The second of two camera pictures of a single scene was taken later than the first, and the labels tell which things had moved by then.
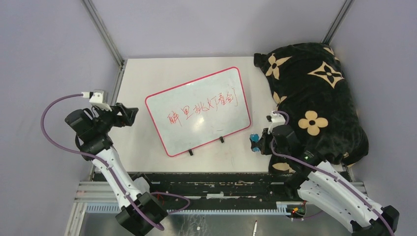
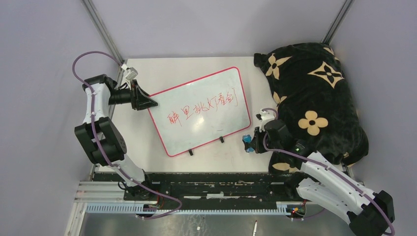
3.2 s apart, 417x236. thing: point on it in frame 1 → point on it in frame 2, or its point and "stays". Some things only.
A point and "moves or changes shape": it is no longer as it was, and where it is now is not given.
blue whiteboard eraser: x=254 y=137 moves or changes shape
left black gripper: x=130 y=113 → x=140 y=100
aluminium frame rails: x=89 y=192 stays
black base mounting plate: x=237 y=188 stays
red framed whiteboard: x=192 y=114 stays
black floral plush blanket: x=310 y=89 stays
